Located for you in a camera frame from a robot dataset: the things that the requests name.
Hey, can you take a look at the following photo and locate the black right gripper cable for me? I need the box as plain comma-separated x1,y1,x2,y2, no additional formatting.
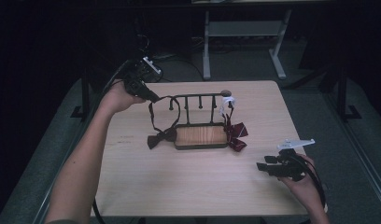
294,154,329,214

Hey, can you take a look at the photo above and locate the dark brown bow tie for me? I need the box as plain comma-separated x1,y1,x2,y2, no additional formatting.
147,95,182,150

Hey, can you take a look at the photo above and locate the person's right hand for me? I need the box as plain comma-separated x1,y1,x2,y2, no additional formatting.
279,153,326,215

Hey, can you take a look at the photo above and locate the person's left hand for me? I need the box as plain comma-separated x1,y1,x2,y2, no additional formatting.
98,79,148,115

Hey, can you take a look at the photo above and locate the black metal stand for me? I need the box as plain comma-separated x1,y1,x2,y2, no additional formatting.
333,66,363,123
69,69,93,121

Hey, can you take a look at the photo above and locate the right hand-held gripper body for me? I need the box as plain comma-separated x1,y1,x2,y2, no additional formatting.
276,138,317,183

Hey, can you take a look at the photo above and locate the red striped bow tie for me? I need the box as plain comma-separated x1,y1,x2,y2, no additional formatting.
219,95,249,153

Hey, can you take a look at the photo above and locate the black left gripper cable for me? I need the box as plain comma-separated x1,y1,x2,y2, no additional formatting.
91,59,132,224

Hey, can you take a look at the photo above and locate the black hook rack wooden tray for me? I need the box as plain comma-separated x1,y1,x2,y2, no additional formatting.
168,90,233,151

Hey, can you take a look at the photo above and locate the grey metal desk frame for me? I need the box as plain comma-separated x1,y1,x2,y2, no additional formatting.
202,8,293,81

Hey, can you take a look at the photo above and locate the tangle of floor cables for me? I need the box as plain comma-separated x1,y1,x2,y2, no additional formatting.
134,31,205,83

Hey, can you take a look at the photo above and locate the metal floor rail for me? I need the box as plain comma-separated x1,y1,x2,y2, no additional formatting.
320,91,381,206
31,92,103,224

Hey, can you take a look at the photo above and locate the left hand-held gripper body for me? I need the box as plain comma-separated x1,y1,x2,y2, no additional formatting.
121,56,164,92

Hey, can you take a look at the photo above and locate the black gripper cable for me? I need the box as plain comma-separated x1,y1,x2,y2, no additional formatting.
294,154,329,214
91,59,132,224

